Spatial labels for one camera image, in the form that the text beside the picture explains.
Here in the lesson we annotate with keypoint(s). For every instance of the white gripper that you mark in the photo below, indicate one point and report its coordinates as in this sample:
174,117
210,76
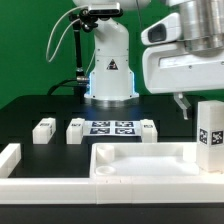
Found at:
169,68

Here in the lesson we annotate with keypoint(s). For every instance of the fiducial marker sheet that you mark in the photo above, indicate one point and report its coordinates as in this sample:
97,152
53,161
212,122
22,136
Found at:
112,128

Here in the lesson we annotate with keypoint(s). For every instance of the white barrier wall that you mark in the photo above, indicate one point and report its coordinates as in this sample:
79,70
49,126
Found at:
9,158
131,190

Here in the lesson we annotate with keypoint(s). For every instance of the white left barrier wall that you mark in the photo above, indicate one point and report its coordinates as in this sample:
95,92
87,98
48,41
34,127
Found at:
9,158

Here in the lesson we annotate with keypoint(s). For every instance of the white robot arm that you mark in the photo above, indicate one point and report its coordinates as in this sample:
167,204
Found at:
111,83

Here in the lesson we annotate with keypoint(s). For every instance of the white desk top tray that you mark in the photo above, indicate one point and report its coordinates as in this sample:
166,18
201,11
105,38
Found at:
160,160

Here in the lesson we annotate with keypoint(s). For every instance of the white front barrier wall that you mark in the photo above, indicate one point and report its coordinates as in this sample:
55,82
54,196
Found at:
131,190

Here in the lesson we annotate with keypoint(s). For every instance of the black camera stand pole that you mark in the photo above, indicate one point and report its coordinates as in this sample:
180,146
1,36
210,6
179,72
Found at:
81,79

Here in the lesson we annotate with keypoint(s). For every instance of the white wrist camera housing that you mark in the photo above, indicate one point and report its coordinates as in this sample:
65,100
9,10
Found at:
164,31

